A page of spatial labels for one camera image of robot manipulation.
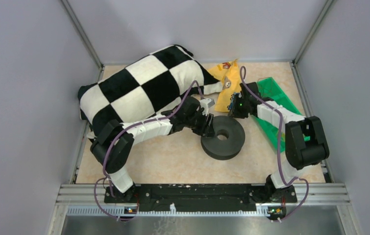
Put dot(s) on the grey plastic cable spool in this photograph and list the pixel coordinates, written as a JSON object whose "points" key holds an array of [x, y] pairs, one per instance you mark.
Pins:
{"points": [[228, 139]]}

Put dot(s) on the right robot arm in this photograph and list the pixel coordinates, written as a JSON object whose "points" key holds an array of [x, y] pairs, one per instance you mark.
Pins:
{"points": [[304, 137]]}

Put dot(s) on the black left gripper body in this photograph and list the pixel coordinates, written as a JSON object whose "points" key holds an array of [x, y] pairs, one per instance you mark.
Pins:
{"points": [[197, 122]]}

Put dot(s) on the aluminium front rail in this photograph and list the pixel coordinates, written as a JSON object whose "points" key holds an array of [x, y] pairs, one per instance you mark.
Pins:
{"points": [[321, 209]]}

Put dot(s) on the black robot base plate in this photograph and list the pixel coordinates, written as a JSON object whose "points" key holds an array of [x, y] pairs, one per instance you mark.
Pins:
{"points": [[200, 197]]}

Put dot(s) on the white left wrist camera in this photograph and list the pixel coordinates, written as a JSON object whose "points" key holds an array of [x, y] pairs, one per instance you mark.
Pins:
{"points": [[205, 104]]}

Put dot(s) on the yellow cartoon print cloth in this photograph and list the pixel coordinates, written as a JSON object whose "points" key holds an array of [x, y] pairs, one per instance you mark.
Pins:
{"points": [[228, 73]]}

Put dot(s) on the black white checkered pillow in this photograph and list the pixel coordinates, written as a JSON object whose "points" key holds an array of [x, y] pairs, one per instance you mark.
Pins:
{"points": [[155, 83]]}

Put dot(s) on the green three-compartment plastic bin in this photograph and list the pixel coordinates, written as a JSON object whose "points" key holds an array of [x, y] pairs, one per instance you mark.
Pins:
{"points": [[280, 102]]}

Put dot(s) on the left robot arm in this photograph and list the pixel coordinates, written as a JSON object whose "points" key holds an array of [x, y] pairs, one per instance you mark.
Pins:
{"points": [[113, 145]]}

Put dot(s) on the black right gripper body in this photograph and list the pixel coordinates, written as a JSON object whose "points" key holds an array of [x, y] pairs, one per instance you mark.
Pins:
{"points": [[239, 109]]}

